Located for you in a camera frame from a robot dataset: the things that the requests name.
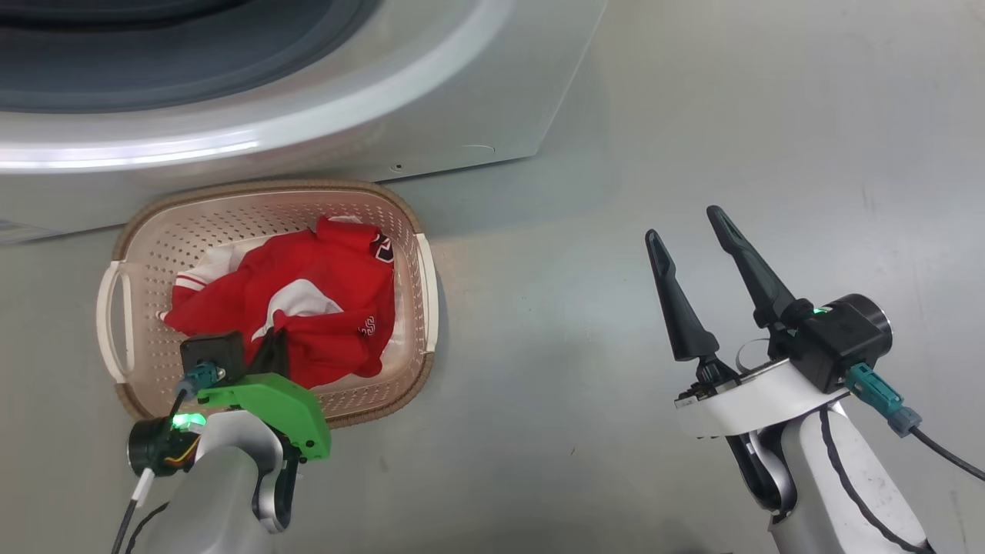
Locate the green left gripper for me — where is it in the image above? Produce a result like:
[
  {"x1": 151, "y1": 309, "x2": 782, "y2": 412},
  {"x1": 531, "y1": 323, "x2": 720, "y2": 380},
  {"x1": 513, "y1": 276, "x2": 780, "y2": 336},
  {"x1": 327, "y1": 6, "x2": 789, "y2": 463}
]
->
[{"x1": 198, "y1": 329, "x2": 332, "y2": 462}]

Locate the teal plug camera cable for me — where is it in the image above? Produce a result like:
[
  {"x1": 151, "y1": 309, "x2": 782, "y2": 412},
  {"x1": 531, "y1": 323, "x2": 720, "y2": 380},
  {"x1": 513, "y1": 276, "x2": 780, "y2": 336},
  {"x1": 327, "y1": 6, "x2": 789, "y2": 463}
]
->
[
  {"x1": 168, "y1": 362, "x2": 225, "y2": 420},
  {"x1": 845, "y1": 363, "x2": 985, "y2": 482}
]

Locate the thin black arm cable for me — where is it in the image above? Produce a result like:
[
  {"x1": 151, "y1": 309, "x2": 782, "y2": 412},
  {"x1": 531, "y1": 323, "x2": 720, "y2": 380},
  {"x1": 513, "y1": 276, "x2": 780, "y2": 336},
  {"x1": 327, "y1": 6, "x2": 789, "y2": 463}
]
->
[
  {"x1": 112, "y1": 468, "x2": 169, "y2": 554},
  {"x1": 818, "y1": 404, "x2": 928, "y2": 554}
]

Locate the teal plug right camera cable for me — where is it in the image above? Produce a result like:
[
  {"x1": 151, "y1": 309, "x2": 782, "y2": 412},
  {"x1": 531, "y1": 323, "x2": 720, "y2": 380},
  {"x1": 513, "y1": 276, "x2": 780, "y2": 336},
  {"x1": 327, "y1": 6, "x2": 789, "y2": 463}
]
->
[{"x1": 845, "y1": 363, "x2": 985, "y2": 482}]

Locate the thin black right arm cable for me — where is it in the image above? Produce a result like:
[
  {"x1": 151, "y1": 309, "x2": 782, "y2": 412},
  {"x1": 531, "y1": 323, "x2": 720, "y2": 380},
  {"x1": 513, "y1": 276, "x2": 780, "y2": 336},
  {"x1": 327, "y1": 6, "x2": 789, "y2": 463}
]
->
[{"x1": 818, "y1": 404, "x2": 928, "y2": 554}]

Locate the white front-load washing machine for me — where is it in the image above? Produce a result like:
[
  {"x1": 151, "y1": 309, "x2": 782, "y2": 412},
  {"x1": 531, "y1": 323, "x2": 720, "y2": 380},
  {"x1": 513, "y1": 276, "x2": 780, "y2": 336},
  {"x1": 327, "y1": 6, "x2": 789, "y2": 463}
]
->
[{"x1": 0, "y1": 0, "x2": 609, "y2": 241}]

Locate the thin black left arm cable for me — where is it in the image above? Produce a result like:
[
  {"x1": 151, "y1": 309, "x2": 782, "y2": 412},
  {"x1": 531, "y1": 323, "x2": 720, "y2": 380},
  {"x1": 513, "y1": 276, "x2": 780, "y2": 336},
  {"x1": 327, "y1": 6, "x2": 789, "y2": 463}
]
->
[{"x1": 112, "y1": 468, "x2": 169, "y2": 554}]

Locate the cream perforated laundry basket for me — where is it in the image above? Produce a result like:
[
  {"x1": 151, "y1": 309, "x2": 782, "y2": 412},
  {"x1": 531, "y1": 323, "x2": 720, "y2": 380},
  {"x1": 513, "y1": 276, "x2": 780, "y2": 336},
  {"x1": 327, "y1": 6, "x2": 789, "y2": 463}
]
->
[{"x1": 96, "y1": 179, "x2": 439, "y2": 429}]

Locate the red and white garment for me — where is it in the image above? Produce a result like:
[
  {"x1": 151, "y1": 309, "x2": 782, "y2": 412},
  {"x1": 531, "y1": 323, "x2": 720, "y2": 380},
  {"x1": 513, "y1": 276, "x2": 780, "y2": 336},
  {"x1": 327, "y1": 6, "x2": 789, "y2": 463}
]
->
[{"x1": 158, "y1": 215, "x2": 397, "y2": 389}]

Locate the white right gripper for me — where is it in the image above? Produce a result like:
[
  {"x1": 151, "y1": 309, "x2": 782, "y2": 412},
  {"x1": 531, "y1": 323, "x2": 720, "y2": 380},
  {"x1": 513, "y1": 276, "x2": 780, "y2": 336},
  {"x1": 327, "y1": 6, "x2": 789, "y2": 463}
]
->
[{"x1": 645, "y1": 205, "x2": 851, "y2": 439}]

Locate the teal plug left camera cable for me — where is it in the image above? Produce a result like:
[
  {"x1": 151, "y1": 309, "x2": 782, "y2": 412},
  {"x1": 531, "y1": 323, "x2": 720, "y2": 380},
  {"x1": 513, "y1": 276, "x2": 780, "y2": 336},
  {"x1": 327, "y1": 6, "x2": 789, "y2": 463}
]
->
[{"x1": 168, "y1": 362, "x2": 225, "y2": 420}]

